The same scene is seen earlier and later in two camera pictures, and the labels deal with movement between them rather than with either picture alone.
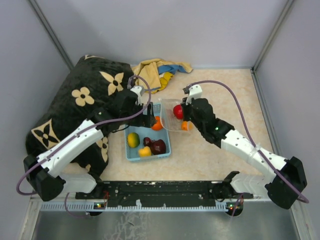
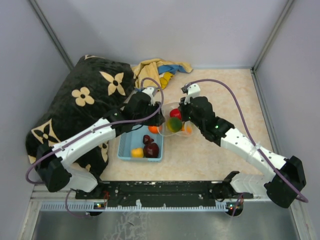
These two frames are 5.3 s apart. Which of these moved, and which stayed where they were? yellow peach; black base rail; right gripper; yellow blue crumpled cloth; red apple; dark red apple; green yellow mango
Moved: yellow peach; dark red apple; red apple; green yellow mango
Stayed: yellow blue crumpled cloth; right gripper; black base rail
